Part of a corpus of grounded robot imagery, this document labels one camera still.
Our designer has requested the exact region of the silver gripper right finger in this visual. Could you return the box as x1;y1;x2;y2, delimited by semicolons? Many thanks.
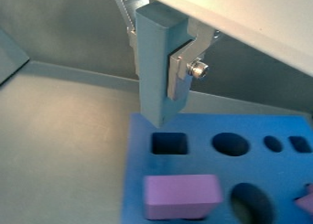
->
167;17;221;101

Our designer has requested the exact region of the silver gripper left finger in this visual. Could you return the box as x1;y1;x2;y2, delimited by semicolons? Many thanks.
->
115;0;150;47

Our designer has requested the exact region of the light blue rectangle block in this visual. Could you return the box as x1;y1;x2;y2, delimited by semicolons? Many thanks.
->
135;2;193;127

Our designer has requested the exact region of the blue shape sorting board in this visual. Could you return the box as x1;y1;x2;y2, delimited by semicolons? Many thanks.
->
120;113;313;224

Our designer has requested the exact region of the purple rectangular block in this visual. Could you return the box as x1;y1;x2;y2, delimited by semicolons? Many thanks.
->
143;175;222;220

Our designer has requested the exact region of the purple star block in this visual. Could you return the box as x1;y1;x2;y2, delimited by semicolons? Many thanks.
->
294;184;313;217

